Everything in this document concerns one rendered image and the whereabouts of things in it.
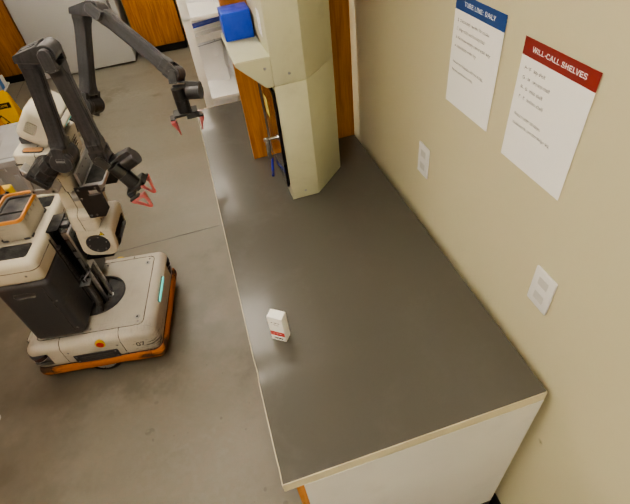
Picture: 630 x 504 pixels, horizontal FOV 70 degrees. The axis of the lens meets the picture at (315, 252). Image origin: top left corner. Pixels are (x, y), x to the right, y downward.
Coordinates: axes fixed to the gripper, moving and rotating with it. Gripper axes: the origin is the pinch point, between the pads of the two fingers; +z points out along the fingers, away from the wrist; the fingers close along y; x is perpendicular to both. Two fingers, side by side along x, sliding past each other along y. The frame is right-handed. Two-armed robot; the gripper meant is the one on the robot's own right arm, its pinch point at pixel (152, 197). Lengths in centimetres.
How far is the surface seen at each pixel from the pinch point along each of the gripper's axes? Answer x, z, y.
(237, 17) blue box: -69, -30, 11
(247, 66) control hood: -66, -22, -10
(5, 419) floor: 141, 40, -28
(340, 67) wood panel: -88, 14, 33
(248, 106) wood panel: -48, 3, 27
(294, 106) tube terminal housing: -70, -1, -8
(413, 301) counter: -76, 45, -70
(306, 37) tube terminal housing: -86, -17, -5
